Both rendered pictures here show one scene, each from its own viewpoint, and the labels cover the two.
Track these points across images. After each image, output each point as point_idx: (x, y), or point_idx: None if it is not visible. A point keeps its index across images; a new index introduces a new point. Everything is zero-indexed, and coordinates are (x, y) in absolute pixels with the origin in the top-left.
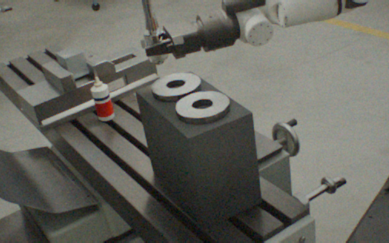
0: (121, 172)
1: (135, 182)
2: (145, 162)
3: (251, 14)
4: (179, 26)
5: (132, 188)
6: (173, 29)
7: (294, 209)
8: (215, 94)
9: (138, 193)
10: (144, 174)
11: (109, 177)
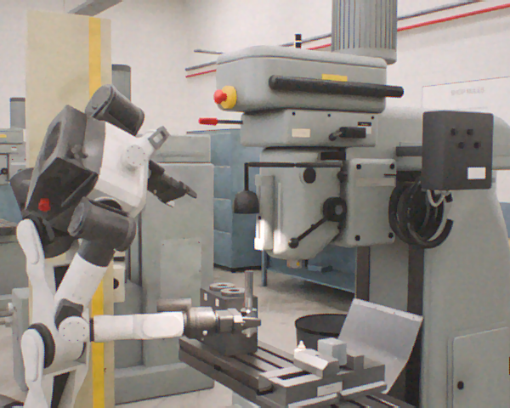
0: (277, 353)
1: (268, 349)
2: (263, 355)
3: (169, 312)
4: (228, 314)
5: (269, 348)
6: (233, 311)
7: (185, 337)
8: (214, 286)
9: (264, 346)
10: (263, 351)
11: (285, 352)
